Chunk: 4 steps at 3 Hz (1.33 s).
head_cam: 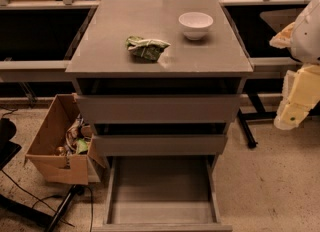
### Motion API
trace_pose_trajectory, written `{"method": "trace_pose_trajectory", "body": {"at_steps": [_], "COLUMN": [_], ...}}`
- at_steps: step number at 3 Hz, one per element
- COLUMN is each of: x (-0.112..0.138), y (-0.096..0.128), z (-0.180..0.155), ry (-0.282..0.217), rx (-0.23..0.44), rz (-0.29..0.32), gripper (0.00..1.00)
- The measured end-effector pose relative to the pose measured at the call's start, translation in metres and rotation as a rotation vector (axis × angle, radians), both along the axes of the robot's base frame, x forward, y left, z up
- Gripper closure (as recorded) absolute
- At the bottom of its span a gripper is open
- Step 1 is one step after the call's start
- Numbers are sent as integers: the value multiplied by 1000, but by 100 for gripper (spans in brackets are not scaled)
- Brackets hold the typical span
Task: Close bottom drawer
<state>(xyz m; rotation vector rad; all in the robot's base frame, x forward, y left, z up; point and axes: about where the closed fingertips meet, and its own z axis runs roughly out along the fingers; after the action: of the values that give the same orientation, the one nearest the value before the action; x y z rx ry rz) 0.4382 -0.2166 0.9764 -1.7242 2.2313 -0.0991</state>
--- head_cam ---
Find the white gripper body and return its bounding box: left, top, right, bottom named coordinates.
left=274, top=64, right=320, bottom=130

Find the grey bottom drawer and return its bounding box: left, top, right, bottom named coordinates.
left=92, top=156, right=233, bottom=232

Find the grey drawer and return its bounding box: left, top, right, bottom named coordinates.
left=76, top=95, right=239, bottom=124
left=93, top=135, right=227, bottom=156
left=92, top=156, right=233, bottom=232

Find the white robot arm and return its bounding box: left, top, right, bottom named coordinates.
left=269, top=0, right=320, bottom=130

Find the grey drawer cabinet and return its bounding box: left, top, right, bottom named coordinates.
left=65, top=0, right=255, bottom=164

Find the grey middle drawer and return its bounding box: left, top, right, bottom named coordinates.
left=93, top=135, right=227, bottom=156

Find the grey top drawer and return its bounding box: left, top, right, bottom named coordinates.
left=76, top=95, right=239, bottom=124

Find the white ceramic bowl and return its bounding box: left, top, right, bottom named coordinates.
left=178, top=12, right=213, bottom=40

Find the crumpled green chip bag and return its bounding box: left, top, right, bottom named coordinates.
left=125, top=36, right=170, bottom=61

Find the green packet in box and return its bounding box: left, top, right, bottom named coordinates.
left=76, top=139, right=88, bottom=154

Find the brown cardboard box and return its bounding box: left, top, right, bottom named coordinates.
left=26, top=94, right=105, bottom=185

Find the black stand base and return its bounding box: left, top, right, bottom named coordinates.
left=0, top=185, right=84, bottom=232

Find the black table leg frame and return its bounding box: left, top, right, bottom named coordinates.
left=236, top=92, right=320, bottom=150

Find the black floor cable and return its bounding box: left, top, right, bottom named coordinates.
left=0, top=169, right=95, bottom=232

